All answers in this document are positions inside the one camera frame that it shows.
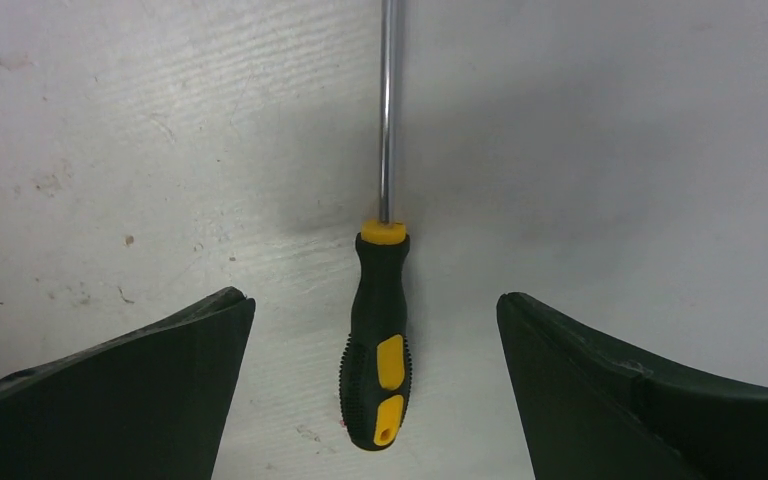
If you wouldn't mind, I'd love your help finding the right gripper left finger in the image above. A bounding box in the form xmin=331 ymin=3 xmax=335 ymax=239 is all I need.
xmin=0 ymin=287 xmax=256 ymax=479

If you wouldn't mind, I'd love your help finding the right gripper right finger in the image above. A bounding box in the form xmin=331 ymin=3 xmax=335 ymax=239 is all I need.
xmin=496 ymin=292 xmax=768 ymax=479

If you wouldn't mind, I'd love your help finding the black yellow handled screwdriver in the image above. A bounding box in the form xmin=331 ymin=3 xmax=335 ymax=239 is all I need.
xmin=339 ymin=1 xmax=412 ymax=452

